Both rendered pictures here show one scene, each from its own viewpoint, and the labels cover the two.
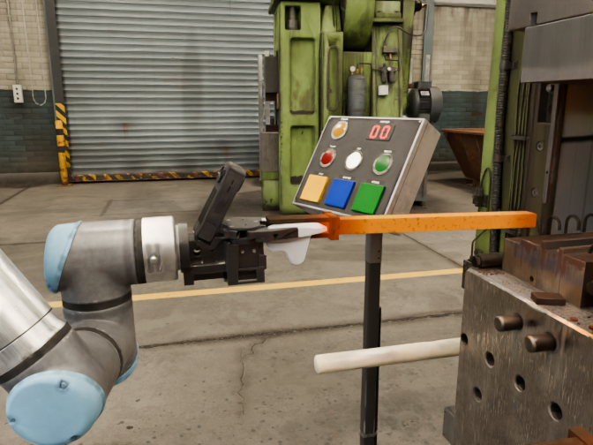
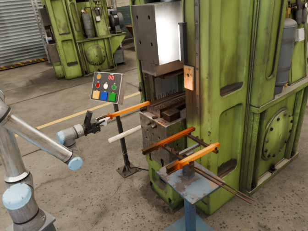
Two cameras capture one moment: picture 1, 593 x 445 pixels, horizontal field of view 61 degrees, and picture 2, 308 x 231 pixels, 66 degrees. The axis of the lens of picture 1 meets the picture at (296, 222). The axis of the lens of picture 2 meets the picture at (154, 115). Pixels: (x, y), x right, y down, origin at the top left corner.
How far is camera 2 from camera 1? 1.06 m
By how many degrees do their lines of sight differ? 23
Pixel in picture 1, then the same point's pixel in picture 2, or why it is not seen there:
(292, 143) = (63, 48)
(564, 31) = (147, 64)
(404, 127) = (117, 76)
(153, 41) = not seen: outside the picture
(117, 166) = not seen: outside the picture
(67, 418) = (79, 164)
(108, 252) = (71, 135)
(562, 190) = (156, 88)
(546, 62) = (145, 69)
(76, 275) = (66, 140)
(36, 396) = (74, 162)
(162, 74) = not seen: outside the picture
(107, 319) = (73, 147)
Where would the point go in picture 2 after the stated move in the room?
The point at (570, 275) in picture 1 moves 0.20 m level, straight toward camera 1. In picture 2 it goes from (157, 112) to (155, 123)
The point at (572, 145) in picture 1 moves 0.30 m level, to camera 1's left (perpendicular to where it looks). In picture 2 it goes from (156, 78) to (124, 85)
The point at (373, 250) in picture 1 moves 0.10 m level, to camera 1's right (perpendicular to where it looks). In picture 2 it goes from (116, 107) to (125, 105)
